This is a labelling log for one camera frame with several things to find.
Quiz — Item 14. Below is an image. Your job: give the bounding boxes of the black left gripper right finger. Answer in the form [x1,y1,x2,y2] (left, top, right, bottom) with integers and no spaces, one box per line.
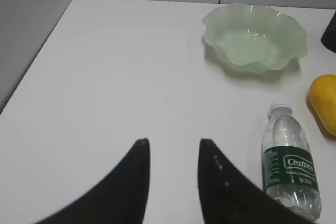
[197,139,311,223]

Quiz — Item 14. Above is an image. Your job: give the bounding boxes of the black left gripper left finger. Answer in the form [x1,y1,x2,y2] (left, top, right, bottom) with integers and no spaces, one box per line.
[40,138,150,223]

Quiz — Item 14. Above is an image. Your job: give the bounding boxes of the clear Cestbon water bottle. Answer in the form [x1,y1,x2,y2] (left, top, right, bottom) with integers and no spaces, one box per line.
[262,101,322,221]

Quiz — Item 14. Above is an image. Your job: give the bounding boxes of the yellow mango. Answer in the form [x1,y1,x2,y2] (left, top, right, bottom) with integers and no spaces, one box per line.
[308,74,335,136]

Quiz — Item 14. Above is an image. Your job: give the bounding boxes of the pale green wavy plate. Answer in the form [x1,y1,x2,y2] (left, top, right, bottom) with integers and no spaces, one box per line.
[202,3,308,73]

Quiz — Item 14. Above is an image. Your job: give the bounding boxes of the black mesh pen holder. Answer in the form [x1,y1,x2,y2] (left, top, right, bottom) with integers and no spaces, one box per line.
[321,12,336,53]

